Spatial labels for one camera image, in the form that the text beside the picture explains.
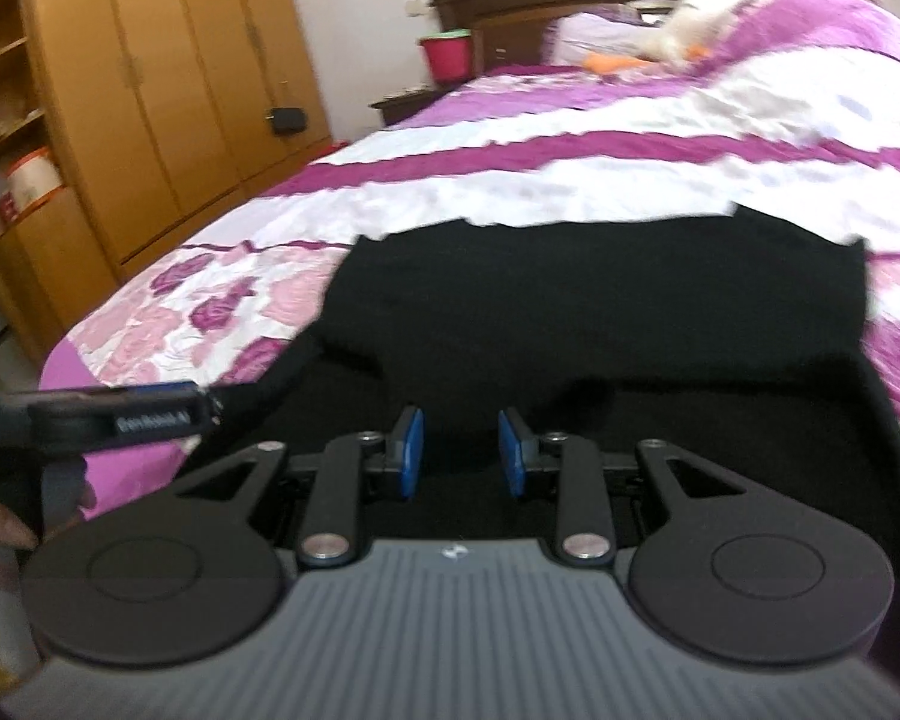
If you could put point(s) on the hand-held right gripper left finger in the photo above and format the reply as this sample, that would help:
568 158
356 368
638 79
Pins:
414 454

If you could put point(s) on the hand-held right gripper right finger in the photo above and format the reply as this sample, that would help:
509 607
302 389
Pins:
510 454

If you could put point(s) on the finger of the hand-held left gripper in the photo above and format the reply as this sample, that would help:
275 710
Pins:
142 420

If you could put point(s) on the black garment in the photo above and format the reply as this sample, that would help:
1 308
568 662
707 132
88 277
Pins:
592 330

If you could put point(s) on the person's left hand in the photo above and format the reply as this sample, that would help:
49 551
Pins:
4 529

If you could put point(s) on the white tub with orange lid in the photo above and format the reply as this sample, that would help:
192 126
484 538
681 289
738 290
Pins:
34 180

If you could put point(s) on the bed with purple floral cover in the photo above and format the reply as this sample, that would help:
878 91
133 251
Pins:
570 135

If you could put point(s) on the light wooden wardrobe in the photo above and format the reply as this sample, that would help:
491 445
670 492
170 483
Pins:
157 90

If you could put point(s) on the small black device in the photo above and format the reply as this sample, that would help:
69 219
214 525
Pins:
287 120

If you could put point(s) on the dark wooden nightstand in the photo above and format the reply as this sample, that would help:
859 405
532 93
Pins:
405 105

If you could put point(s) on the pink bucket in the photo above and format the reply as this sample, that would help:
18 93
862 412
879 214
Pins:
446 58

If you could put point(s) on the lilac pillow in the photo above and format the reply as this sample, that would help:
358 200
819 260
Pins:
592 37

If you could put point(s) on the dark wooden headboard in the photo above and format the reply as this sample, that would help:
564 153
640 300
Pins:
510 11

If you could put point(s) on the white plush toy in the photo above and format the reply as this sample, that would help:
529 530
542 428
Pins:
686 26

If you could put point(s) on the wall outlet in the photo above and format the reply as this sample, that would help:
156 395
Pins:
415 8

